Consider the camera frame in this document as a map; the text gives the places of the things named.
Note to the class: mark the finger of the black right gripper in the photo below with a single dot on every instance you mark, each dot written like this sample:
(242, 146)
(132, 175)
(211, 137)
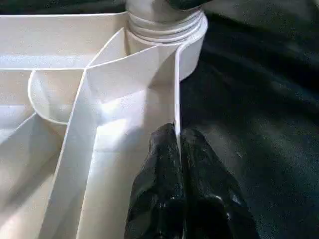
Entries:
(189, 3)

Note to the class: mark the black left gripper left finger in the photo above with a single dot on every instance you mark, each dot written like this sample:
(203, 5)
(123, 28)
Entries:
(157, 194)

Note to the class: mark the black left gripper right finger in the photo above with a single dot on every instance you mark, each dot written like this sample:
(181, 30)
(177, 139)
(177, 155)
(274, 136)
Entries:
(211, 199)

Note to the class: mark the white tapered table leg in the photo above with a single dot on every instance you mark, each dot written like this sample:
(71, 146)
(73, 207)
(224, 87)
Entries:
(162, 25)

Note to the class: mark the white plastic table top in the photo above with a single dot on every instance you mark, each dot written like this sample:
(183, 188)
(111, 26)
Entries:
(87, 124)

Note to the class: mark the black work mat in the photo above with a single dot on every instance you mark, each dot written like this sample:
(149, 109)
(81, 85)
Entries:
(249, 112)

